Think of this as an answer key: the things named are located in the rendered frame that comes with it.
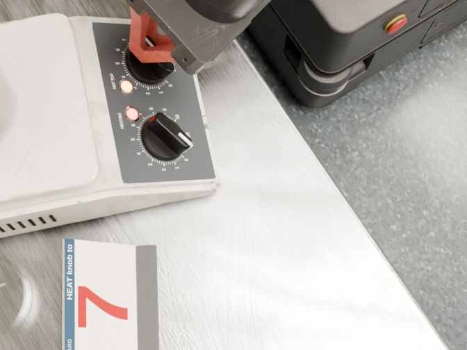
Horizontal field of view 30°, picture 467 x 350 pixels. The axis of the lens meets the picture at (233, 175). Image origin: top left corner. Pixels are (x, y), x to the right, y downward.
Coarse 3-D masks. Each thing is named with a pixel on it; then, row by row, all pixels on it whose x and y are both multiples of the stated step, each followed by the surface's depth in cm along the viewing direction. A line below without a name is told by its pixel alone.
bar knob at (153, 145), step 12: (156, 120) 58; (168, 120) 58; (144, 132) 58; (156, 132) 58; (168, 132) 58; (180, 132) 58; (144, 144) 58; (156, 144) 59; (168, 144) 59; (180, 144) 58; (156, 156) 58; (168, 156) 59
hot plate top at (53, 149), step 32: (0, 32) 57; (32, 32) 57; (64, 32) 57; (0, 64) 56; (32, 64) 56; (64, 64) 56; (32, 96) 56; (64, 96) 56; (32, 128) 55; (64, 128) 55; (0, 160) 55; (32, 160) 55; (64, 160) 55; (96, 160) 55; (0, 192) 54; (32, 192) 54
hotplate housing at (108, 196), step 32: (96, 64) 59; (96, 96) 58; (96, 128) 57; (64, 192) 56; (96, 192) 57; (128, 192) 57; (160, 192) 58; (192, 192) 60; (0, 224) 57; (32, 224) 59; (64, 224) 61
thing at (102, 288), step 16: (80, 256) 59; (96, 256) 59; (112, 256) 60; (128, 256) 61; (80, 272) 58; (96, 272) 59; (112, 272) 60; (128, 272) 61; (80, 288) 58; (96, 288) 59; (112, 288) 60; (128, 288) 61; (80, 304) 58; (96, 304) 59; (112, 304) 59; (128, 304) 60; (80, 320) 58; (96, 320) 58; (112, 320) 59; (128, 320) 60; (80, 336) 57; (96, 336) 58; (112, 336) 59; (128, 336) 60
